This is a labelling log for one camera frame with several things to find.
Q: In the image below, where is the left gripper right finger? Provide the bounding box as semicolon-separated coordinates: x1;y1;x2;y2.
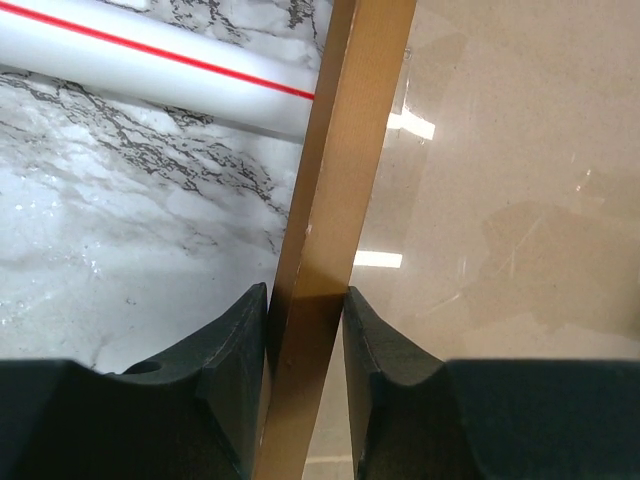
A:
342;288;639;479

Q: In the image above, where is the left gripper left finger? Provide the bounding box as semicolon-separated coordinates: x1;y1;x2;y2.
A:
1;283;267;479

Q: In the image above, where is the clear glass pane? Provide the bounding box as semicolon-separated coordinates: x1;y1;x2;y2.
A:
344;0;640;480

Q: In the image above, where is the brown wooden picture frame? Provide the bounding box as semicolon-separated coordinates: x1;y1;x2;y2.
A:
253;1;415;479

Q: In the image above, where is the white PVC pipe rack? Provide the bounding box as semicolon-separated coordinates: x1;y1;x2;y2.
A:
1;1;317;141

